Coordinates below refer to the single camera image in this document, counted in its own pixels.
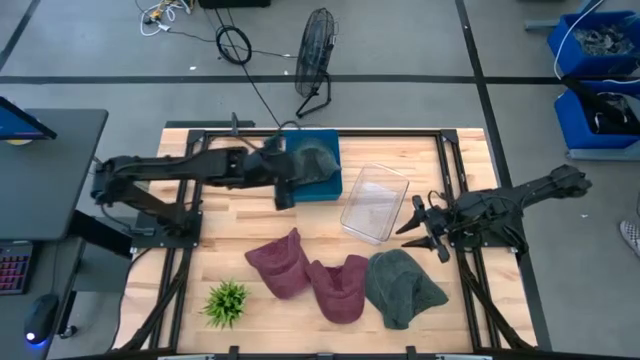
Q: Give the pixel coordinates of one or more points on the spiky green artificial plant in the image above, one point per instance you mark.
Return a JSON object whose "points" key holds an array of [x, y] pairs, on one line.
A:
{"points": [[226, 302]]}

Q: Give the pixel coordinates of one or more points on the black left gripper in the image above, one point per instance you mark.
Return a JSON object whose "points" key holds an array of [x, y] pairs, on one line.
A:
{"points": [[280, 170]]}

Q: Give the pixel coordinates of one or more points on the computer monitor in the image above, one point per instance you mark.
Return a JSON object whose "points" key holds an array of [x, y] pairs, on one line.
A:
{"points": [[20, 125]]}

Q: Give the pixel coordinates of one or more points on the blue hat bin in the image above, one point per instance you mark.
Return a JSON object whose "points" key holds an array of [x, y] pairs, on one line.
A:
{"points": [[325, 192]]}

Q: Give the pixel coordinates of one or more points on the maroon knit hat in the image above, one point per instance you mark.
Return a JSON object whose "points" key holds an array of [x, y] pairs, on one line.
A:
{"points": [[280, 265], [340, 295]]}

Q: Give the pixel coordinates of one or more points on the blue storage crate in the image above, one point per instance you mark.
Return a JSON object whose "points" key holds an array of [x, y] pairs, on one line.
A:
{"points": [[565, 55], [575, 130]]}

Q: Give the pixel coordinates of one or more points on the backlit keyboard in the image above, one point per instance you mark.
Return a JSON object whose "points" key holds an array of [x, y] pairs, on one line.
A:
{"points": [[14, 270]]}

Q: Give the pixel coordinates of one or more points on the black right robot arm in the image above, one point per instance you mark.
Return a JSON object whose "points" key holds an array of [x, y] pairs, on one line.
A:
{"points": [[525, 195]]}

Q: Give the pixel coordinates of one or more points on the black floor fan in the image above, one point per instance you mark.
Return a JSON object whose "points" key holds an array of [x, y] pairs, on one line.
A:
{"points": [[315, 50]]}

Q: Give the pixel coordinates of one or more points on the dark green knit hat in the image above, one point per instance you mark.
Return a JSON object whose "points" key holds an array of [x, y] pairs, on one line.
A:
{"points": [[400, 285]]}

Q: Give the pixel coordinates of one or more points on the black box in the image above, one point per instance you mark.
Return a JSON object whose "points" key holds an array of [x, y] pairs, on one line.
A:
{"points": [[234, 3]]}

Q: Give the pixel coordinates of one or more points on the dark keyboard table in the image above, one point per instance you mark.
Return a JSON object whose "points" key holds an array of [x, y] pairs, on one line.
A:
{"points": [[10, 325]]}

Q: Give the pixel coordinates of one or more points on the person's foot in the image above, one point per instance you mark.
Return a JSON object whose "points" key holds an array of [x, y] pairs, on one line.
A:
{"points": [[631, 237]]}

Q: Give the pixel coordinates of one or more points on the clear plastic container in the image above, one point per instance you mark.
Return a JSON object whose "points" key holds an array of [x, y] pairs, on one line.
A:
{"points": [[375, 200]]}

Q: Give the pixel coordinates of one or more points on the grey-green knit hat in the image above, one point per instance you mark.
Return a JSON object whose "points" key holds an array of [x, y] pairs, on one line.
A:
{"points": [[317, 160]]}

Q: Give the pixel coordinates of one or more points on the black computer mouse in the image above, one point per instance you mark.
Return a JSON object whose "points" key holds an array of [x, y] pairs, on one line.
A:
{"points": [[41, 315]]}

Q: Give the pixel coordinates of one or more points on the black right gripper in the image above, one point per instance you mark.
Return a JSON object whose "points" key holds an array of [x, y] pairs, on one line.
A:
{"points": [[440, 227]]}

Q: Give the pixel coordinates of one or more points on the black aluminium rig frame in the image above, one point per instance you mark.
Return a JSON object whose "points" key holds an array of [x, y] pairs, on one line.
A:
{"points": [[390, 133]]}

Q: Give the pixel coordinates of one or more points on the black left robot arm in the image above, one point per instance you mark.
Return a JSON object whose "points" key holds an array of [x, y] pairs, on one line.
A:
{"points": [[175, 167]]}

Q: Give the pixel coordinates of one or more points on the dark desk top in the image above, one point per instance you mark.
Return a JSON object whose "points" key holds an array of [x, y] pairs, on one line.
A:
{"points": [[50, 190]]}

